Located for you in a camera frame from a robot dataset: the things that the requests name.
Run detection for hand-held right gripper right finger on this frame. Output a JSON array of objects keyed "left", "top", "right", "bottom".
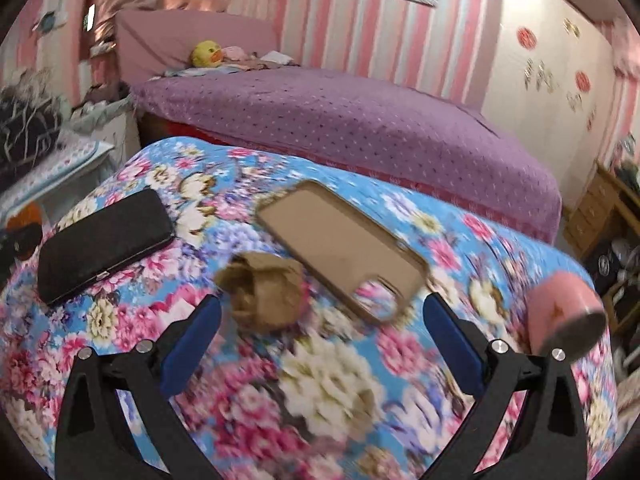
[{"left": 422, "top": 291, "right": 586, "bottom": 480}]

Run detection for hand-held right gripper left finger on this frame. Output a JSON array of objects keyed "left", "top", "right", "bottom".
[{"left": 55, "top": 294, "right": 223, "bottom": 480}]

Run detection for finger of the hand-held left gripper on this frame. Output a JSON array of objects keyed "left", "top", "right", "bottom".
[{"left": 0, "top": 225, "right": 44, "bottom": 275}]

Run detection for orange peel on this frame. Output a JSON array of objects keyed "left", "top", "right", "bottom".
[{"left": 9, "top": 204, "right": 43, "bottom": 232}]

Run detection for grey-green cloth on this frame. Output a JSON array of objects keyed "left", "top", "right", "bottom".
[{"left": 216, "top": 252, "right": 309, "bottom": 334}]

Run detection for black clasp wallet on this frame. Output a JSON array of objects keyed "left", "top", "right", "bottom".
[{"left": 37, "top": 188, "right": 177, "bottom": 307}]

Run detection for dotted cloth side table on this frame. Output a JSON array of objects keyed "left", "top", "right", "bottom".
[{"left": 0, "top": 136, "right": 117, "bottom": 212}]

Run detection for pink steel-lined mug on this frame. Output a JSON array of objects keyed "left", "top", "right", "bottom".
[{"left": 528, "top": 269, "right": 608, "bottom": 362}]

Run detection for black white patterned bag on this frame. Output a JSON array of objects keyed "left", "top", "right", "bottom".
[{"left": 0, "top": 91, "right": 64, "bottom": 182}]

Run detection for floral blanket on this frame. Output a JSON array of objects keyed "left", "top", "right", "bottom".
[{"left": 0, "top": 136, "right": 621, "bottom": 480}]

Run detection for brown phone case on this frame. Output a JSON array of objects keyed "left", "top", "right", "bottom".
[{"left": 255, "top": 179, "right": 431, "bottom": 326}]

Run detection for wooden desk with drawers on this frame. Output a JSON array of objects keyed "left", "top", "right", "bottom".
[{"left": 564, "top": 160, "right": 640, "bottom": 262}]

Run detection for purple dotted bed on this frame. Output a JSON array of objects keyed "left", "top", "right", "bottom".
[{"left": 129, "top": 67, "right": 564, "bottom": 244}]

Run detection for yellow duck plush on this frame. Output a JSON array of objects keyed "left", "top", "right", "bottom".
[{"left": 192, "top": 41, "right": 225, "bottom": 70}]

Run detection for pink headboard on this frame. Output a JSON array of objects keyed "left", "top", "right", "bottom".
[{"left": 114, "top": 9, "right": 279, "bottom": 87}]

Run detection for clothes pile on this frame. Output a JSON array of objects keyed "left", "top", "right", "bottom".
[{"left": 222, "top": 46, "right": 297, "bottom": 72}]

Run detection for white wardrobe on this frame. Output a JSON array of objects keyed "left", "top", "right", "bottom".
[{"left": 479, "top": 0, "right": 617, "bottom": 172}]

